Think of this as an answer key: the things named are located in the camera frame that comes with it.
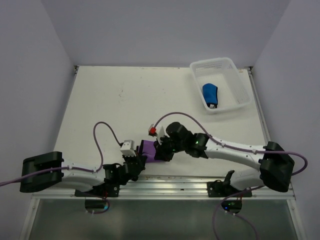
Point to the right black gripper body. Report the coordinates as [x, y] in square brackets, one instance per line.
[169, 147]

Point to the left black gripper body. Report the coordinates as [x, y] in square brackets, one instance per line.
[128, 159]

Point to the purple towel black trim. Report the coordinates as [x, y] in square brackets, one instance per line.
[147, 149]

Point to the blue towel black trim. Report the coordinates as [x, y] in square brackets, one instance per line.
[210, 95]

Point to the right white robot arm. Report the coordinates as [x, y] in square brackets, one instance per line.
[267, 165]

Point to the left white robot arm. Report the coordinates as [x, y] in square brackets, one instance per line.
[51, 170]

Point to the white plastic basket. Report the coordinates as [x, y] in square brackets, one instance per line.
[232, 93]

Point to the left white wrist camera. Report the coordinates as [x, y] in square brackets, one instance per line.
[127, 148]

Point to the aluminium mounting rail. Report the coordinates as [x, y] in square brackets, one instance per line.
[167, 188]

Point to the left black base bracket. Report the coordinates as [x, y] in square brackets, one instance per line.
[110, 190]

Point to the black base bracket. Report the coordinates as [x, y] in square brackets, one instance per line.
[110, 190]
[220, 189]

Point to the right black base bracket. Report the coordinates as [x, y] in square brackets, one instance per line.
[220, 189]

